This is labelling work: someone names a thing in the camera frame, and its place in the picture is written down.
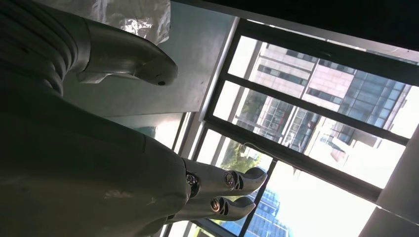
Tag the blue glass tower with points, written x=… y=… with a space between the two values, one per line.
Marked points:
x=265 y=222

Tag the green tree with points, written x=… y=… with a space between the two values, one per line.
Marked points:
x=235 y=157

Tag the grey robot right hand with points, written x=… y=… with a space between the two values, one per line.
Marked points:
x=98 y=183

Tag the black window frame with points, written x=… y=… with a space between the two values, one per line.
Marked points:
x=294 y=159

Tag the pale office building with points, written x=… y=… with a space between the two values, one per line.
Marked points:
x=327 y=88

